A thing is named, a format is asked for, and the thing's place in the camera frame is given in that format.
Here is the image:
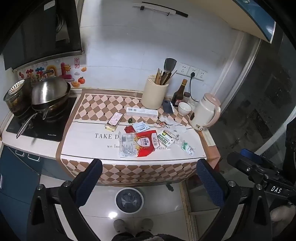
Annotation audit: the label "beige utensil holder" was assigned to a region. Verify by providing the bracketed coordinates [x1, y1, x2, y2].
[141, 77, 169, 110]

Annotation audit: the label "red sugar bag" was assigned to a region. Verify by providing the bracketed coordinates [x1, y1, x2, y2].
[118, 126, 160, 158]

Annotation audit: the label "glass pot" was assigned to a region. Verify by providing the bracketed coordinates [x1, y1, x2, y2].
[3, 80, 33, 116]

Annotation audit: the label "blue white sachet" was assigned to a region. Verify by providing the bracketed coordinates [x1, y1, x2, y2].
[132, 122, 149, 133]

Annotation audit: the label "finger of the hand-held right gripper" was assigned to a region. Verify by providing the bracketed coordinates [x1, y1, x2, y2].
[240, 148, 289, 177]
[227, 152, 269, 179]

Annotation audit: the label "metal pot with lid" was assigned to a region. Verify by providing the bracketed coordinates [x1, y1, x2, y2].
[31, 70, 70, 106]

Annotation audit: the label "dark sauce bottle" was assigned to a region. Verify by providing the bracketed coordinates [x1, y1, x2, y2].
[171, 79, 188, 107]

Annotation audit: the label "checkered table mat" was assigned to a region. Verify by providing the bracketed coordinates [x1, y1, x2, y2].
[55, 93, 219, 186]

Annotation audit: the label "crumpled white tissue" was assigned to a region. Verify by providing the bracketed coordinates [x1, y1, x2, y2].
[172, 124, 188, 134]

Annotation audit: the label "person's dark pants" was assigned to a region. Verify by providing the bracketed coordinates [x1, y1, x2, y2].
[111, 230, 167, 241]

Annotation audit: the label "bundle of wooden chopsticks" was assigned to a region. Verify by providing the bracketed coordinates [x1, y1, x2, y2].
[150, 68, 177, 86]

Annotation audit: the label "black range hood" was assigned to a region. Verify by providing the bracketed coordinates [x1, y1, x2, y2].
[2, 0, 85, 71]

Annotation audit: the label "cream wall cabinet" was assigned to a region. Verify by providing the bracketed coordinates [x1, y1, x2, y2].
[187, 0, 277, 43]

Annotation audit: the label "blue flat object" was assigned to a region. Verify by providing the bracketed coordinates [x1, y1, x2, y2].
[0, 145, 60, 241]

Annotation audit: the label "small green white wrapper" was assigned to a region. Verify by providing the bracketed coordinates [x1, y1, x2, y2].
[180, 140, 195, 156]

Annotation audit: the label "green white packet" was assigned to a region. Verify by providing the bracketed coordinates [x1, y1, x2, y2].
[157, 130, 178, 149]

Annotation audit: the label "sliding glass door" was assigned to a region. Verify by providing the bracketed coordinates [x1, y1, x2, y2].
[209, 32, 296, 167]

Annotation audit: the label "long white box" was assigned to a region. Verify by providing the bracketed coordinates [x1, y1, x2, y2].
[126, 107, 159, 118]

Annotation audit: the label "dark blue notebook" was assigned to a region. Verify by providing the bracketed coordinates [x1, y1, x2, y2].
[162, 100, 174, 114]

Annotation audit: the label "person's right hand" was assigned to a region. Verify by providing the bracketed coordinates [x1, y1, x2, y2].
[270, 206, 290, 229]

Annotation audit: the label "clear plastic wrapper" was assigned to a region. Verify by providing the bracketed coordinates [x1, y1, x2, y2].
[157, 115, 174, 128]

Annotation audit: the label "colourful wall stickers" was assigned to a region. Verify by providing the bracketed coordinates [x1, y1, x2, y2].
[18, 58, 88, 88]

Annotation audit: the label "round grey waste bin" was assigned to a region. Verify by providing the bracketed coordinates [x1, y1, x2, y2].
[114, 188, 144, 214]

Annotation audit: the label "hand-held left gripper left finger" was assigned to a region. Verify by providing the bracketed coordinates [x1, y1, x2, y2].
[26, 158, 103, 241]

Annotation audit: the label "white pink electric kettle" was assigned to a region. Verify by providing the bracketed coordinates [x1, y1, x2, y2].
[188, 93, 221, 131]

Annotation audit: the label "black induction cooktop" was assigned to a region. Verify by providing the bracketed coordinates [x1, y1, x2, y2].
[6, 96, 78, 142]

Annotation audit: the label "pink packet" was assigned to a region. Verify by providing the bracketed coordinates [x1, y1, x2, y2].
[105, 112, 124, 132]

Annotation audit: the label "white bowl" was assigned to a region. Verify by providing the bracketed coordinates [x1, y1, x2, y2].
[178, 102, 192, 116]

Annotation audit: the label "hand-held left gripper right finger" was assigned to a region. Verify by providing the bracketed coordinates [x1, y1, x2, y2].
[196, 159, 273, 241]

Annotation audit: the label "wall knife rack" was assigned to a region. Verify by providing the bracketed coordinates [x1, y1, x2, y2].
[133, 2, 189, 18]

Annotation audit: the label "grey slipper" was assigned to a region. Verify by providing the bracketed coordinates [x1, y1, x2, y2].
[113, 219, 127, 234]

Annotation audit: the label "black power plug cable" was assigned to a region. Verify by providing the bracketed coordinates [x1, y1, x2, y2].
[188, 72, 201, 102]

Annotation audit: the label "grey spatula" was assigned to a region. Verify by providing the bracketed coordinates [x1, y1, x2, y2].
[159, 58, 177, 85]

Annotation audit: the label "striped bowl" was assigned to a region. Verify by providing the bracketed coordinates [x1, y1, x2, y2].
[8, 79, 25, 94]

